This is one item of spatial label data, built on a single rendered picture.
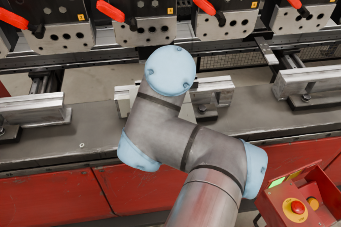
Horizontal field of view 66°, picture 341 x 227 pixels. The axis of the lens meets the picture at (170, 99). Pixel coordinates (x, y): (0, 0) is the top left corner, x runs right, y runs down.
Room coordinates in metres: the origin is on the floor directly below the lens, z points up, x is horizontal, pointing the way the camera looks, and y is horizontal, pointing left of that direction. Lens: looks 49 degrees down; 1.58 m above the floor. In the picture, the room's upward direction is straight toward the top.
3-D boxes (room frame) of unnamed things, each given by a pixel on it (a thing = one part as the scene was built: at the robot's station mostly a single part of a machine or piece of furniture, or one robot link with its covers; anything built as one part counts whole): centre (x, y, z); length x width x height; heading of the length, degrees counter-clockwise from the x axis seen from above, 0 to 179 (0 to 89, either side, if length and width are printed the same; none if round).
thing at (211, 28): (0.60, -0.13, 1.26); 0.15 x 0.09 x 0.17; 98
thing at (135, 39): (0.58, 0.07, 1.26); 0.15 x 0.09 x 0.17; 98
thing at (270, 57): (0.80, -0.33, 1.01); 0.26 x 0.12 x 0.05; 8
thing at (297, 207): (0.26, -0.37, 0.79); 0.04 x 0.04 x 0.04
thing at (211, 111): (0.53, -0.01, 0.89); 0.30 x 0.05 x 0.03; 98
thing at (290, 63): (1.04, -0.50, 0.81); 0.64 x 0.08 x 0.14; 8
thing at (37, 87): (0.90, 0.54, 0.81); 0.64 x 0.08 x 0.14; 8
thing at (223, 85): (0.59, -0.01, 0.92); 0.39 x 0.06 x 0.10; 98
